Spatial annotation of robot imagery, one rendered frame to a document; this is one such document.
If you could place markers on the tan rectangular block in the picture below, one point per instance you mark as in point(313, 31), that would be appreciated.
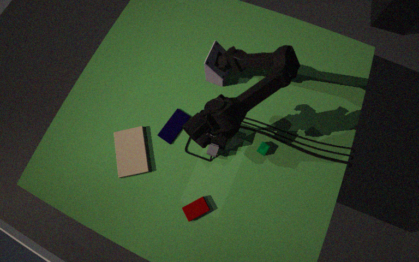
point(131, 152)

